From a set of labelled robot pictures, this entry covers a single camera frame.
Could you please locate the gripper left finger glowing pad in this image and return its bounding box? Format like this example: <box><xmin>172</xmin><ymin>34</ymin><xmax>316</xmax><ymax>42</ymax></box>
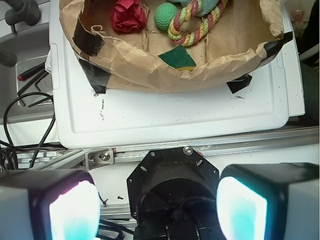
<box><xmin>0</xmin><ymin>169</ymin><xmax>101</xmax><ymax>240</ymax></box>

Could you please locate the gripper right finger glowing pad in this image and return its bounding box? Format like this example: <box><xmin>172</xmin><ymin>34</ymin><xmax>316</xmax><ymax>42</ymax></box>
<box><xmin>216</xmin><ymin>162</ymin><xmax>320</xmax><ymax>240</ymax></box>

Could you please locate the green scouring sponge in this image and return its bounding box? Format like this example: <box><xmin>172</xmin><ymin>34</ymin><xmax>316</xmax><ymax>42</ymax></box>
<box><xmin>158</xmin><ymin>45</ymin><xmax>197</xmax><ymax>72</ymax></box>

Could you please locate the white plastic bin lid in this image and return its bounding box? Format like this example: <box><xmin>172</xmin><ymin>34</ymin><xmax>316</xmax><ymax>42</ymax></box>
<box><xmin>49</xmin><ymin>0</ymin><xmax>305</xmax><ymax>149</ymax></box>

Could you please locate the black allen key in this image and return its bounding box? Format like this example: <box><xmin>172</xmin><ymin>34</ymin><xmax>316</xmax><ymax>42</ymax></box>
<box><xmin>17</xmin><ymin>70</ymin><xmax>53</xmax><ymax>108</ymax></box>

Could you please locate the brown paper bag tray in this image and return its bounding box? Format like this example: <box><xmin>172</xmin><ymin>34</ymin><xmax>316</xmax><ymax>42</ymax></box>
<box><xmin>59</xmin><ymin>0</ymin><xmax>293</xmax><ymax>93</ymax></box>

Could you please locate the red crumpled paper flower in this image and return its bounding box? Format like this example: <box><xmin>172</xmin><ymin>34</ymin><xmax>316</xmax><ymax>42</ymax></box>
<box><xmin>110</xmin><ymin>0</ymin><xmax>147</xmax><ymax>34</ymax></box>

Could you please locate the teal knitted cloth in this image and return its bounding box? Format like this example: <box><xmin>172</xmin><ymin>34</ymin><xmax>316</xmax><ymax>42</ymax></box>
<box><xmin>168</xmin><ymin>0</ymin><xmax>219</xmax><ymax>17</ymax></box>

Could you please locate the green textured ball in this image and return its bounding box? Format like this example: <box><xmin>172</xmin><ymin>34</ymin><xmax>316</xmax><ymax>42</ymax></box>
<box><xmin>153</xmin><ymin>2</ymin><xmax>178</xmax><ymax>31</ymax></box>

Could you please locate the aluminium extrusion rail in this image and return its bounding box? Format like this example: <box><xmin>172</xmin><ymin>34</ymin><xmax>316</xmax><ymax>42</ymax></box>
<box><xmin>14</xmin><ymin>126</ymin><xmax>320</xmax><ymax>171</ymax></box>

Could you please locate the metal corner bracket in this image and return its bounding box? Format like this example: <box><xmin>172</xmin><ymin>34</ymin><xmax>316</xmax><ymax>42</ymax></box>
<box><xmin>84</xmin><ymin>148</ymin><xmax>115</xmax><ymax>170</ymax></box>

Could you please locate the black cable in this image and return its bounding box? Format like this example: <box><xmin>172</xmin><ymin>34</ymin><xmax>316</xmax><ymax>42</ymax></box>
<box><xmin>0</xmin><ymin>92</ymin><xmax>56</xmax><ymax>171</ymax></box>

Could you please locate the black octagonal mount plate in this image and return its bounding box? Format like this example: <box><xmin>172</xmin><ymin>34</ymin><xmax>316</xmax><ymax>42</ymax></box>
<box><xmin>127</xmin><ymin>147</ymin><xmax>225</xmax><ymax>240</ymax></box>

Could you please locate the red handled screwdriver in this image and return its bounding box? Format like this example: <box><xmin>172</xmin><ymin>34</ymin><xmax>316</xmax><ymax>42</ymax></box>
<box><xmin>17</xmin><ymin>62</ymin><xmax>45</xmax><ymax>82</ymax></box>

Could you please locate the multicolour twisted rope ring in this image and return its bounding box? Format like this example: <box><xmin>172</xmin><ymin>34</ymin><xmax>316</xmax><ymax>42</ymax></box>
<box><xmin>167</xmin><ymin>0</ymin><xmax>229</xmax><ymax>48</ymax></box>

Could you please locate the grey clamp handle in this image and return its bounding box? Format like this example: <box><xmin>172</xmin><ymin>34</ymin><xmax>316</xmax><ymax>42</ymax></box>
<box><xmin>3</xmin><ymin>0</ymin><xmax>41</xmax><ymax>35</ymax></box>

